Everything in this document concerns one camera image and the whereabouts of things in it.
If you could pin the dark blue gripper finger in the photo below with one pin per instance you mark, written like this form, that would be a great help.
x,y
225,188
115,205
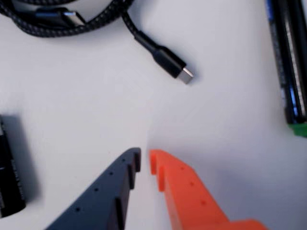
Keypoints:
x,y
100,196

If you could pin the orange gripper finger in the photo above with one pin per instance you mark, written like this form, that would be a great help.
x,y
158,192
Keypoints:
x,y
189,203

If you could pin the black marker with green cap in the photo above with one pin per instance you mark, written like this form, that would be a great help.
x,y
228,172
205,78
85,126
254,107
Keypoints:
x,y
291,72

